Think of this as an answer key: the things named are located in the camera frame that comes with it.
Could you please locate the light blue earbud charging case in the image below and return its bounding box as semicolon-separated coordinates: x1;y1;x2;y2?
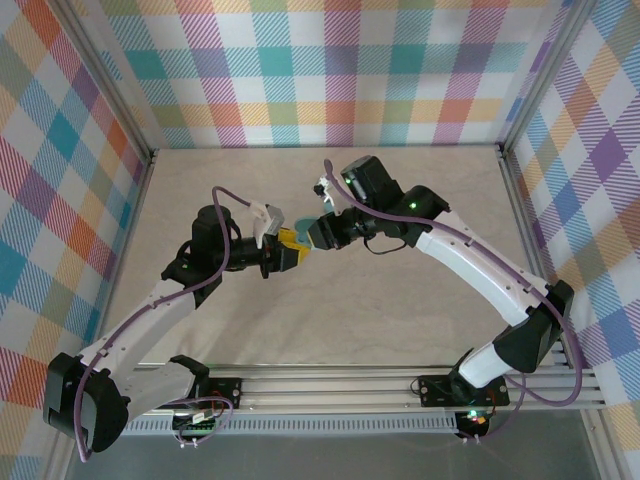
293;215;322;246

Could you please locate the green terminal circuit board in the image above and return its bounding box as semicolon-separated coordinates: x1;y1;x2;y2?
172;409;225;437

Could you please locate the grey metal shelf plate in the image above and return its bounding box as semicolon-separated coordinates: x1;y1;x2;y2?
64;433;601;480

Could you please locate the small circuit board with LED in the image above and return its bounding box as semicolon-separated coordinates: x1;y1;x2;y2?
457;408;491;427

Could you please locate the thin black cable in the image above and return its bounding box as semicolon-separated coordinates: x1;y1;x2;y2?
362;237;407;255

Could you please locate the aluminium frame side rail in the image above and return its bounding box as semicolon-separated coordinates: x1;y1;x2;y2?
44;149;159;480
494;143;626;480

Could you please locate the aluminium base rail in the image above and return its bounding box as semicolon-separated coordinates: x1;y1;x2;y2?
132;363;609;414

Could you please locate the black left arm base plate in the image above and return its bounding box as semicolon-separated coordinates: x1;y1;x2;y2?
208;377;245;409

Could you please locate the short thin purple cable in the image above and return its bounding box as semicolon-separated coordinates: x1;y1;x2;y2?
172;394;236;449

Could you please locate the grey slotted cable duct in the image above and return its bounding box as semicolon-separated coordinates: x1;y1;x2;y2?
119;417;460;437

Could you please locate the aluminium frame post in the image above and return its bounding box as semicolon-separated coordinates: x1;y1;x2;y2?
58;0;156;164
497;0;596;156

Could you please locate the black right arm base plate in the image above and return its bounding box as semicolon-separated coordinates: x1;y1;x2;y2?
417;373;511;407

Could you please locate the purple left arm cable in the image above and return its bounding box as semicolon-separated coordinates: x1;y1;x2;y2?
72;186;254;462

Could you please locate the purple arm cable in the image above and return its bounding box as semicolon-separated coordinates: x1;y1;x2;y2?
72;186;254;462
323;158;584;444

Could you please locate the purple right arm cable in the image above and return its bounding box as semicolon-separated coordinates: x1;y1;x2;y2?
323;158;584;444

